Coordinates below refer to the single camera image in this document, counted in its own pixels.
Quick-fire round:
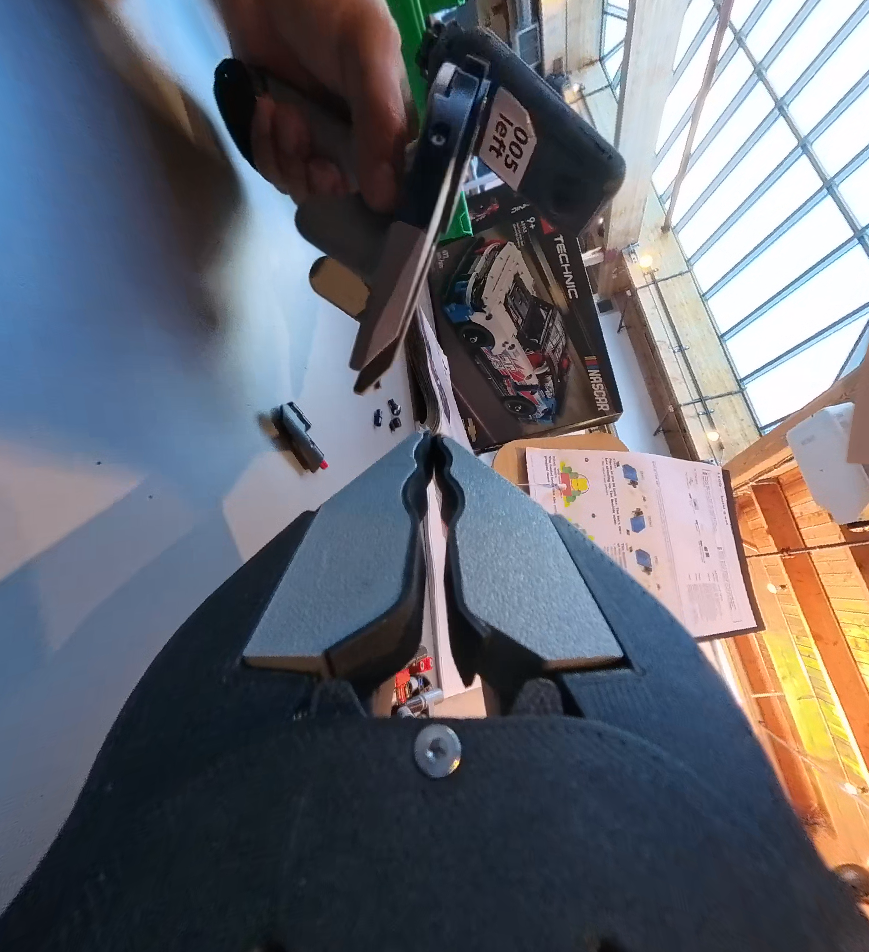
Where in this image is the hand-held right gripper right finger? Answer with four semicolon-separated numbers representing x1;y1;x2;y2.
434;433;625;681

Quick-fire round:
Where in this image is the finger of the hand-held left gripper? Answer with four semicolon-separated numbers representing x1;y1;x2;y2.
351;329;407;397
347;222;444;374

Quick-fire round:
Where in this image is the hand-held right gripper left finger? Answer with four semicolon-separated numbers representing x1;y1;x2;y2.
241;431;435;681

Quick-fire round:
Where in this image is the black brick with red pin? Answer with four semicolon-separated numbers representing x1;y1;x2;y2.
274;402;329;473

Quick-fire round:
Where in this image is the toy brick car chassis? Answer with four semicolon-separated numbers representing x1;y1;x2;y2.
392;647;444;719

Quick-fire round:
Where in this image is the grey desk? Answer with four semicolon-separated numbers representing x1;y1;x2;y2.
0;0;674;952

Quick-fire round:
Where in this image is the person's left hand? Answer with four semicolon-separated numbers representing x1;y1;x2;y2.
219;0;421;217

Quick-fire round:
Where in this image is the open instruction booklet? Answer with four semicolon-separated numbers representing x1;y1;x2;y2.
403;297;456;440

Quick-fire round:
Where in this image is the black toy car box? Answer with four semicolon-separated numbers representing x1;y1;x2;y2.
427;216;623;455

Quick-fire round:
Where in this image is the wooden backing board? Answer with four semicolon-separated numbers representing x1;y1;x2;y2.
493;433;632;492

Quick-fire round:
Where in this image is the printed instruction sheet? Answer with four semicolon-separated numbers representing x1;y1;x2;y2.
525;446;759;641

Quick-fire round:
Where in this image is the glass skylight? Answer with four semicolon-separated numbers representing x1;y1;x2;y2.
602;0;869;432

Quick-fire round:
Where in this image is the green plastic bin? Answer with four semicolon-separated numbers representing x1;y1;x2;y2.
386;0;480;242

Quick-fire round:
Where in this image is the white box device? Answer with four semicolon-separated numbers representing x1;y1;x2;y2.
786;402;869;525

